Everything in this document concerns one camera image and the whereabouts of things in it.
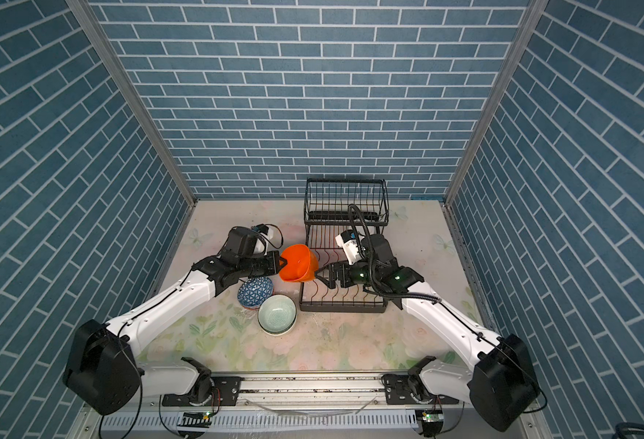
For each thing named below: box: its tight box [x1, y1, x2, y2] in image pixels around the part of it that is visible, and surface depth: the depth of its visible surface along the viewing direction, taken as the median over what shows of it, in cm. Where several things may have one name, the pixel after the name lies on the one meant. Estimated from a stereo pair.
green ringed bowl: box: [257, 294, 299, 337], surface depth 84 cm
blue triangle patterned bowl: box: [236, 276, 274, 310], surface depth 91 cm
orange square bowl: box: [279, 244, 320, 283], surface depth 84 cm
